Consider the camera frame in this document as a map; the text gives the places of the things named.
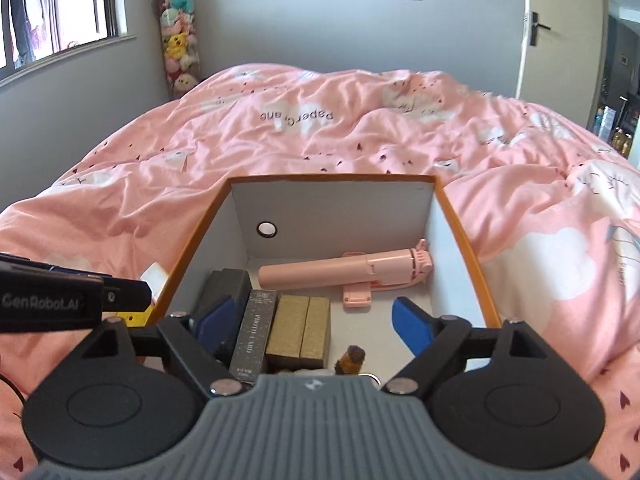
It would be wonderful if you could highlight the pink printed blanket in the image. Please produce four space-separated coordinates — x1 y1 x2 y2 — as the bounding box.
0 62 640 480

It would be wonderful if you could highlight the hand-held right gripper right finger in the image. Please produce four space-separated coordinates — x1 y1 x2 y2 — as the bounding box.
382 297 556 395

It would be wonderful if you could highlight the yellow flat piece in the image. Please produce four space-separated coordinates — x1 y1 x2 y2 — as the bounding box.
116 310 152 328

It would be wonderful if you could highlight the duck plush blue jacket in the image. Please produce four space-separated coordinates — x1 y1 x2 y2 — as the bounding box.
280 345 381 383

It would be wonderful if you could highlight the blue bottle pack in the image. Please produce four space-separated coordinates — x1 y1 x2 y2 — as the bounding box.
594 106 617 136

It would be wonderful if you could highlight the dark grey small box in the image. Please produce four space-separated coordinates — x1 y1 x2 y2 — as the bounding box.
202 268 253 361

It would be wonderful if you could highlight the window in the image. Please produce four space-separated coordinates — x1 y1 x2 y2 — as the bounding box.
0 0 138 88

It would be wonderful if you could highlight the slim dark printed box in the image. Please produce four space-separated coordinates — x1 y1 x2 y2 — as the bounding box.
229 290 279 376

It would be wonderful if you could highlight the white printed packet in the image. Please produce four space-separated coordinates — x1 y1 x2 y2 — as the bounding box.
140 263 170 298

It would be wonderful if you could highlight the pink selfie stick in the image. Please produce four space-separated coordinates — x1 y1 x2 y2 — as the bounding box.
257 239 433 308

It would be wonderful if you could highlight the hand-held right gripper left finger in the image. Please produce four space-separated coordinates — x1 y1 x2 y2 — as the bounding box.
82 295 249 397

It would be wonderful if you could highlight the white door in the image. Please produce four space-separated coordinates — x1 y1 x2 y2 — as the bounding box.
515 0 608 128

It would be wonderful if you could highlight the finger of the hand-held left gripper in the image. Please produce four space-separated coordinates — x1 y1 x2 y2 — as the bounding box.
102 279 153 313

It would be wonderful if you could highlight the black cable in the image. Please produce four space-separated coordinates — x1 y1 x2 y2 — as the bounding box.
0 372 28 406

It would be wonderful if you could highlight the orange cardboard box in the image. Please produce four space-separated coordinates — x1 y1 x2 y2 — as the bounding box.
150 174 502 391

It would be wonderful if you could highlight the black door handle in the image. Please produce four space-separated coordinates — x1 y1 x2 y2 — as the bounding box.
530 11 552 48

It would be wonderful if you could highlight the gold glitter box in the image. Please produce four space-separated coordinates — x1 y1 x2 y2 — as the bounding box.
265 294 332 372

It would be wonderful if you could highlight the clear tube of plush toys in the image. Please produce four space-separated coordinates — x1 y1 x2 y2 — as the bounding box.
150 0 203 102

